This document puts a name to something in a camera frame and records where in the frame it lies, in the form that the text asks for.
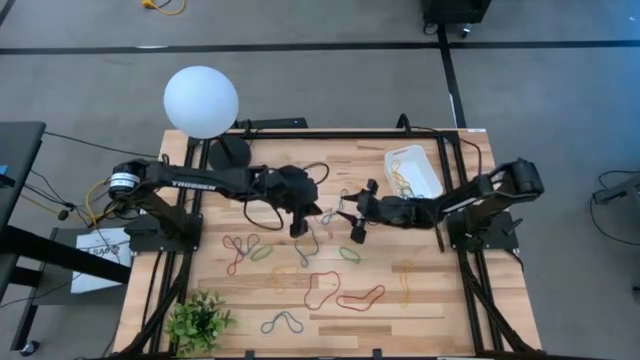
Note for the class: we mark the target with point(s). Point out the black power strip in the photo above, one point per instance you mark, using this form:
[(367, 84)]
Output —
[(280, 123)]

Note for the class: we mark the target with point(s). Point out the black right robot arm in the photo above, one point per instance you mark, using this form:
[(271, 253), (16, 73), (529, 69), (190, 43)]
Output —
[(500, 187)]

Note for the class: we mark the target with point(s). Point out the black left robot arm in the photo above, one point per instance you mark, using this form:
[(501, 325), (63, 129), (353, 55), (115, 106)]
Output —
[(200, 184)]

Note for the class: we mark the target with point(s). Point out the grey side table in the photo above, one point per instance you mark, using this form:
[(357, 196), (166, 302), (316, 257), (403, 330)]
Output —
[(55, 287)]

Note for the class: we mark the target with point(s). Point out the thick red rubber band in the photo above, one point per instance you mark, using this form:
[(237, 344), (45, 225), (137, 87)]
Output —
[(337, 301)]

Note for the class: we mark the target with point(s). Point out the thin red rubber band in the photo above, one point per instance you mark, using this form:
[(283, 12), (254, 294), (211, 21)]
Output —
[(229, 272)]

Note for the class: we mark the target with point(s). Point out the white printed paper sheet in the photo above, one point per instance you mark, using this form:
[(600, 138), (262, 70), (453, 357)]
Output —
[(87, 241)]

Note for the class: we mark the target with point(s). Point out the black aluminium table frame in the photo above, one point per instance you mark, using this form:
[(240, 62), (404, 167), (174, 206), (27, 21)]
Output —
[(350, 135)]

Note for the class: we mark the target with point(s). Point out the white globe lamp black base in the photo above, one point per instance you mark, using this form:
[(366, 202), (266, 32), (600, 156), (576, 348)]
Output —
[(200, 100)]

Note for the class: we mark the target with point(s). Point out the black wheeled cart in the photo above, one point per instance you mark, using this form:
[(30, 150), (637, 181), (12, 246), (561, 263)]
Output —
[(455, 10)]

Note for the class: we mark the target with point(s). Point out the white plastic bin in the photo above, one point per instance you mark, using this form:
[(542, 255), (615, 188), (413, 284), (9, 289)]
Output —
[(425, 170)]

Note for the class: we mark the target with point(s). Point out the black desk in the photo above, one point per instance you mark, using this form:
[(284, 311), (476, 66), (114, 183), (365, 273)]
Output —
[(20, 150)]

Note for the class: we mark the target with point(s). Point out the green rubber band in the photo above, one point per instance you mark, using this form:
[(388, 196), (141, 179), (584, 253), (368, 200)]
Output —
[(359, 260), (251, 256)]

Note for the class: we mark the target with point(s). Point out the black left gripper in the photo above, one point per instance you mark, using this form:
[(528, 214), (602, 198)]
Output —
[(295, 192)]

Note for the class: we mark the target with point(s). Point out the yellow rubber band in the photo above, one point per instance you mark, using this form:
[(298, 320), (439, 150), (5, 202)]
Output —
[(404, 300), (273, 274), (397, 175)]

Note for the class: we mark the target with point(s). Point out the small green artificial plant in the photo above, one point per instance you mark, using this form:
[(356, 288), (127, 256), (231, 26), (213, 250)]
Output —
[(197, 325)]

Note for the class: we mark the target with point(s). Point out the brown rubber band loop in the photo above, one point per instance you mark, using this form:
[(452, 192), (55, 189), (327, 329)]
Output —
[(306, 299)]

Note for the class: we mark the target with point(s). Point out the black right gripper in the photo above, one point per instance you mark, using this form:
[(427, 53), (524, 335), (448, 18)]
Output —
[(392, 212)]

